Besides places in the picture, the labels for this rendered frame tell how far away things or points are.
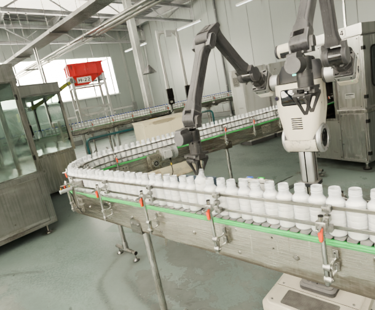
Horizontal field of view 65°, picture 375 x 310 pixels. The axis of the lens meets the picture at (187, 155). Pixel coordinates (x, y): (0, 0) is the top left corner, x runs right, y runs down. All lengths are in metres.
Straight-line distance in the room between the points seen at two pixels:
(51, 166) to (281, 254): 5.85
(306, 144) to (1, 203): 3.75
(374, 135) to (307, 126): 3.30
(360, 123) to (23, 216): 4.76
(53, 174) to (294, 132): 5.61
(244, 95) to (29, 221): 5.24
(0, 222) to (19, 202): 0.32
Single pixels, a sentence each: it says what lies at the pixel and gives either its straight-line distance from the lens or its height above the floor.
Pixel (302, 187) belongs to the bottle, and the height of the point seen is 1.16.
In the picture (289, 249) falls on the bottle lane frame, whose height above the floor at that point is 0.93.
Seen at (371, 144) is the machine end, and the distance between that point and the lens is 4.86.
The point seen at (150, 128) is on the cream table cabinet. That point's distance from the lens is 5.59.
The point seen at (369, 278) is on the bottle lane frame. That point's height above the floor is 0.89.
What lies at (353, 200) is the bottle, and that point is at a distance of 1.06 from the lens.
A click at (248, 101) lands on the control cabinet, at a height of 1.09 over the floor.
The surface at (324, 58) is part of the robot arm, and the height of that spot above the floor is 1.58.
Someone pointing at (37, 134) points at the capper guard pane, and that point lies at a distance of 6.59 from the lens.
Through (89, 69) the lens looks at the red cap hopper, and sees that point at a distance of 8.22.
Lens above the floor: 1.55
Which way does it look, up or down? 12 degrees down
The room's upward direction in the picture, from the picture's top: 11 degrees counter-clockwise
